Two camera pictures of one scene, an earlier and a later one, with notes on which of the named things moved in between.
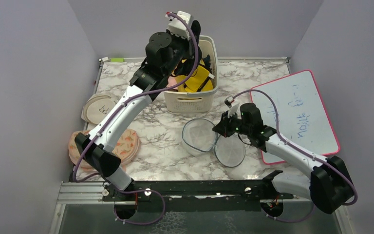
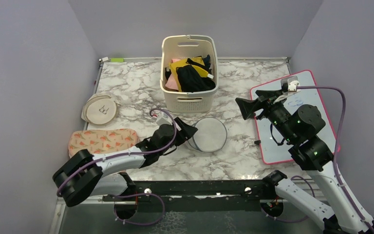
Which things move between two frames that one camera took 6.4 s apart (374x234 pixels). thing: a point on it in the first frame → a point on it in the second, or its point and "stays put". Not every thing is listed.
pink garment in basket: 172,81 stays put
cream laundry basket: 197,102 stays put
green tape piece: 117,60 stays put
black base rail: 232,195 stays put
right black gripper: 223,127 → 249,106
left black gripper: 187,44 → 186,131
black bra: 186,65 → 191,80
